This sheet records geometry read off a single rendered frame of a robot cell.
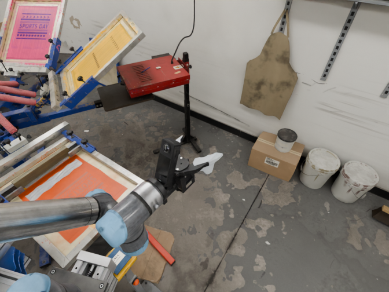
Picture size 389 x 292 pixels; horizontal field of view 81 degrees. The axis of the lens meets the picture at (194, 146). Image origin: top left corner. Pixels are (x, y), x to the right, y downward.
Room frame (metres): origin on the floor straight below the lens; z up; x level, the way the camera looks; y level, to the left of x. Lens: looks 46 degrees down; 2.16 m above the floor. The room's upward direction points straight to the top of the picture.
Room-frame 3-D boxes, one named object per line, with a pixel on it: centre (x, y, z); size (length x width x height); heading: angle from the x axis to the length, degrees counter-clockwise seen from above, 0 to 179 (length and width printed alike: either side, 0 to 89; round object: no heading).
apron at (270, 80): (2.11, -0.76, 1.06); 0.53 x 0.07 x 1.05; 56
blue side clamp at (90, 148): (1.15, 0.82, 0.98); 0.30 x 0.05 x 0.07; 56
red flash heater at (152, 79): (2.00, 0.38, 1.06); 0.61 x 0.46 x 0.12; 116
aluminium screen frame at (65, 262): (0.79, 0.78, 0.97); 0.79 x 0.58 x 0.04; 56
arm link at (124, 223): (0.24, 0.16, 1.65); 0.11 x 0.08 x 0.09; 141
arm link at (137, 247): (0.26, 0.18, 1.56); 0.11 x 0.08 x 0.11; 51
